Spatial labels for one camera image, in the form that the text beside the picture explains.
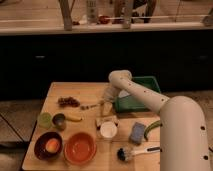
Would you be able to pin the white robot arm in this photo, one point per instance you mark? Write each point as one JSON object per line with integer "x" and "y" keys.
{"x": 183, "y": 134}

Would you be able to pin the dark brown bowl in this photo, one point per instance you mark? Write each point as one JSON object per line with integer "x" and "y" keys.
{"x": 39, "y": 148}

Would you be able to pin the bunch of dark grapes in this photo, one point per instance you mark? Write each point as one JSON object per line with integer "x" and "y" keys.
{"x": 68, "y": 101}

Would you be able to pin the yellow banana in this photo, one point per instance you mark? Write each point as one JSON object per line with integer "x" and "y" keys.
{"x": 73, "y": 118}

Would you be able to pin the orange peach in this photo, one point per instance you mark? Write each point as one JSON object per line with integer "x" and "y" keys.
{"x": 52, "y": 145}

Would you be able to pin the blue sponge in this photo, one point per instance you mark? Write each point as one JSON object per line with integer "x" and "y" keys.
{"x": 137, "y": 133}

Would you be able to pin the red bowl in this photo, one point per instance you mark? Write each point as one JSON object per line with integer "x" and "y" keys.
{"x": 80, "y": 148}

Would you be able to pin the green plastic tray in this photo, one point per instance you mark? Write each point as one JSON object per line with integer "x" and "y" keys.
{"x": 129, "y": 103}

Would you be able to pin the green cucumber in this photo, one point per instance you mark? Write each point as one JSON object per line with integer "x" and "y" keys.
{"x": 151, "y": 127}

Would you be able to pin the white cloth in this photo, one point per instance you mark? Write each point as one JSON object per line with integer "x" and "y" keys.
{"x": 123, "y": 94}

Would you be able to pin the white cup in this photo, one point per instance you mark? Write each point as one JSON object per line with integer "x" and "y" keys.
{"x": 108, "y": 130}

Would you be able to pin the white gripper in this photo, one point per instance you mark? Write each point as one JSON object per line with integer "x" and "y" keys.
{"x": 110, "y": 94}

